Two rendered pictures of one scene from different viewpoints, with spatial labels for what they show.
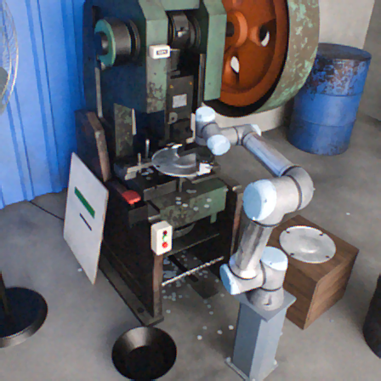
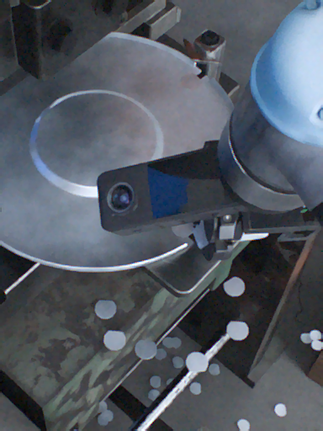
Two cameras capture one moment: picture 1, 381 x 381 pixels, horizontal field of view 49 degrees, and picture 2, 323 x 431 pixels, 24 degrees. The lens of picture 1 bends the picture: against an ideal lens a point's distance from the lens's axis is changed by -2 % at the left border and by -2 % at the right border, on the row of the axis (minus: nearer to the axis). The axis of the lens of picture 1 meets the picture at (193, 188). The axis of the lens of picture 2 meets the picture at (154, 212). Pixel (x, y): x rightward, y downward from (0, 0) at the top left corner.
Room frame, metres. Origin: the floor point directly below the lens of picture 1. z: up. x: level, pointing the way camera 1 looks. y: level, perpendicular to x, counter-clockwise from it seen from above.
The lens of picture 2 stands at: (1.30, 0.12, 1.38)
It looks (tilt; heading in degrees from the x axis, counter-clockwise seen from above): 57 degrees down; 344
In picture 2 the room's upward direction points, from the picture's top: 6 degrees clockwise
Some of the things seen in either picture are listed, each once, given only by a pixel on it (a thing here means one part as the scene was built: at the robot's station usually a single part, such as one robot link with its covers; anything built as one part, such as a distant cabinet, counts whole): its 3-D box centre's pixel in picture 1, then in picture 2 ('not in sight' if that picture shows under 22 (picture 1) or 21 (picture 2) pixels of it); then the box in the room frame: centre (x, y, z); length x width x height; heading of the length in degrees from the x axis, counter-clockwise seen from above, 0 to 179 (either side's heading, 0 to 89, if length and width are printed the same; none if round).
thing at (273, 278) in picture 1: (270, 266); not in sight; (1.25, -0.32, 0.62); 0.13 x 0.12 x 0.14; 116
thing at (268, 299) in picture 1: (266, 287); not in sight; (1.25, -0.32, 0.50); 0.15 x 0.15 x 0.10
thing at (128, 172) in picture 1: (138, 163); not in sight; (1.76, 0.27, 0.76); 0.17 x 0.06 x 0.10; 128
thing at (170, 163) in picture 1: (182, 160); (97, 140); (1.76, 0.06, 0.78); 0.29 x 0.29 x 0.01
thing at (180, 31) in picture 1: (170, 49); not in sight; (1.86, 0.14, 1.27); 0.21 x 0.12 x 0.34; 38
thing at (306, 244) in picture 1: (307, 243); not in sight; (1.73, -0.61, 0.35); 0.29 x 0.29 x 0.01
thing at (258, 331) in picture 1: (258, 332); not in sight; (1.25, -0.32, 0.23); 0.19 x 0.19 x 0.45; 44
